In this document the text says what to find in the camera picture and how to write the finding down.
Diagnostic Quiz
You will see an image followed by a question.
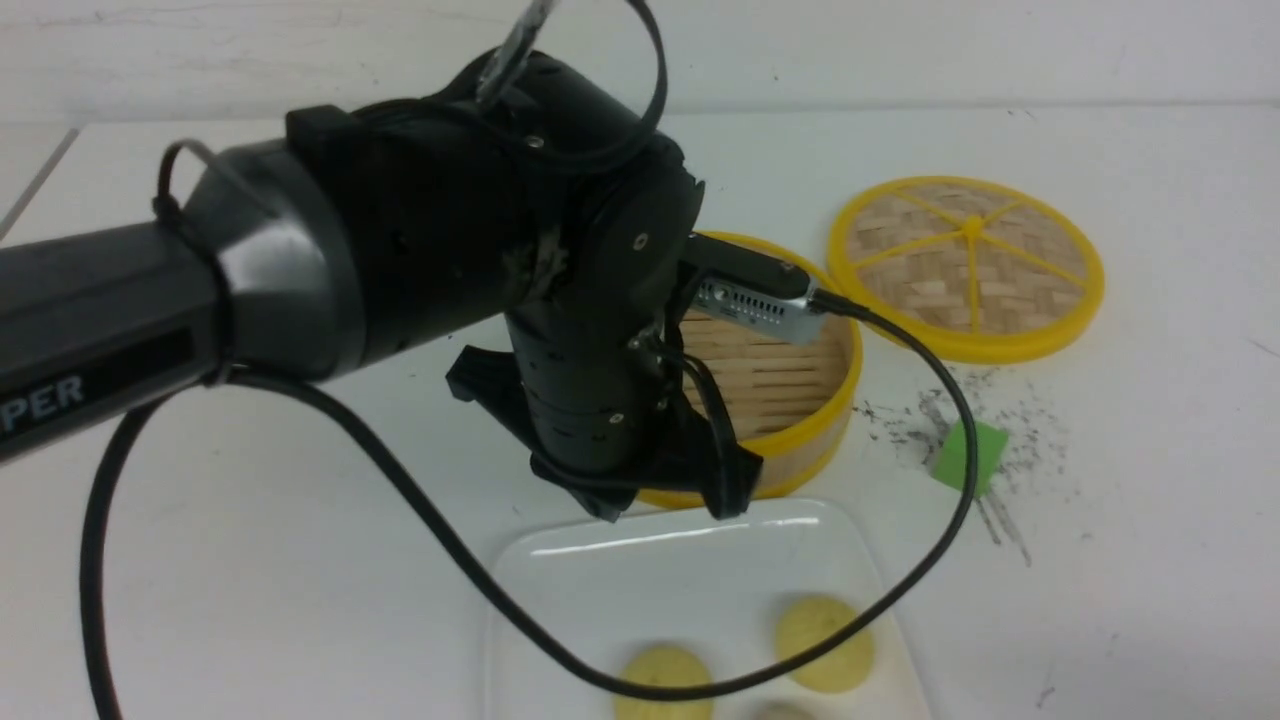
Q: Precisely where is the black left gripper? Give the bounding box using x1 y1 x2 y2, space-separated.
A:
445 301 763 521

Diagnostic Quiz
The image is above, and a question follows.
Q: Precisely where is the yellow steamed bun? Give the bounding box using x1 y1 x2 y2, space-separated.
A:
613 644 714 720
776 594 877 694

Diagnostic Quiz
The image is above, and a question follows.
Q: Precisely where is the white steamed bun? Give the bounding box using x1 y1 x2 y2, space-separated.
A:
750 701 815 720

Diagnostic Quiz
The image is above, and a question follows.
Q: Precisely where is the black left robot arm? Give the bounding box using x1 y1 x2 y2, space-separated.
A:
1 53 762 520

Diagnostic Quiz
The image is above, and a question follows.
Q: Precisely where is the white square plate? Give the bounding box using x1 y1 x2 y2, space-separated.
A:
480 498 934 719

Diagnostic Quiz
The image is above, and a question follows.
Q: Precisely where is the yellow steamed bun on plate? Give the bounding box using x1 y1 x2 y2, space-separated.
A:
776 594 877 694

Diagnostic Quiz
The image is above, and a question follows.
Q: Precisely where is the bamboo steamer basket yellow rim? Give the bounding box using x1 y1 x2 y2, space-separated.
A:
636 233 863 518

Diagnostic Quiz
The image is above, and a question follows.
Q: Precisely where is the green tape piece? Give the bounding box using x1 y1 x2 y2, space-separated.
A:
931 421 1010 498

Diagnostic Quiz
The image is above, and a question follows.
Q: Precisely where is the bamboo steamer lid yellow rim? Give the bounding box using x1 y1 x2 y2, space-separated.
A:
826 176 1105 365

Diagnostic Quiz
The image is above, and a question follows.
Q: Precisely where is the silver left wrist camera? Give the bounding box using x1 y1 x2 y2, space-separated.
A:
682 233 826 346

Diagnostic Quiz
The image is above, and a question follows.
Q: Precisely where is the black camera cable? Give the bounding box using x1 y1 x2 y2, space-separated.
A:
79 290 979 720

